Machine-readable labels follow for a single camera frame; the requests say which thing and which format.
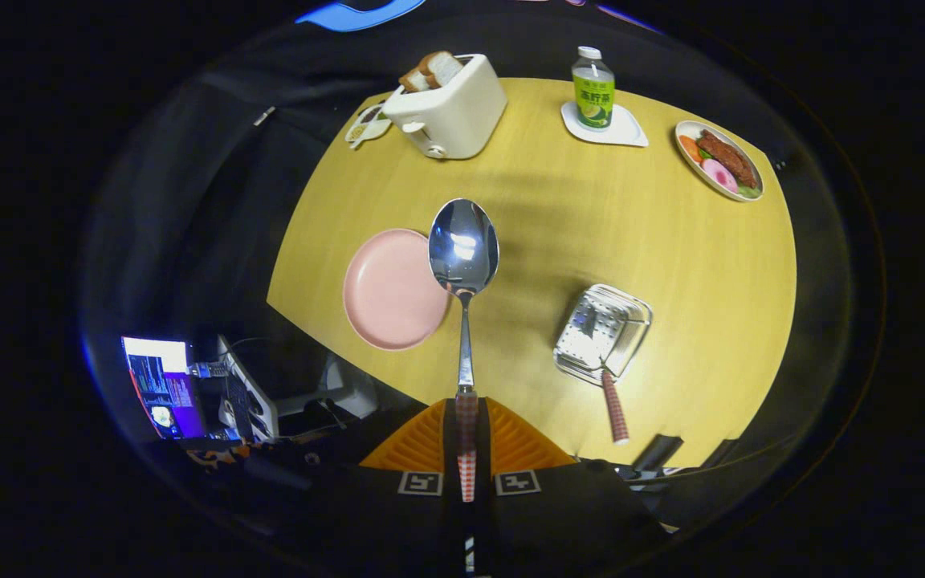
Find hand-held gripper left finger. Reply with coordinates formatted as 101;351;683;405
302;397;463;567

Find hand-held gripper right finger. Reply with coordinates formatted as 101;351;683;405
475;397;670;567

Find fork with checked handle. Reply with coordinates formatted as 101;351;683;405
575;309;630;445

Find spoon with checked handle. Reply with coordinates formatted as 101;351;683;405
428;198;500;503

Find white plastic object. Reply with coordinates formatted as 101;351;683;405
274;357;379;418

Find pink plate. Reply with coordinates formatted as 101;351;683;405
342;229;451;352

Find computer monitor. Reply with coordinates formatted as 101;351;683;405
121;336;208;441

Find black backdrop cloth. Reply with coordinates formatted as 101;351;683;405
81;0;865;482

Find pink radish slice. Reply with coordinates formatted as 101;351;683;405
701;158;740;193

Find white food plate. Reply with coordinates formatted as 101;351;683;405
674;120;765;202

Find white condiment tray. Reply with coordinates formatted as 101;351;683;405
344;103;393;149

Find white coaster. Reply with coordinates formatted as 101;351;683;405
560;101;650;148

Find fried meat cutlet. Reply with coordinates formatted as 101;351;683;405
698;130;756;188

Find white toaster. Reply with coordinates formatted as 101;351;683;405
382;53;508;160

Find green label drink bottle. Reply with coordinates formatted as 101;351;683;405
572;46;616;131

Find metal wire basket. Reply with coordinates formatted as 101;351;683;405
552;283;654;386

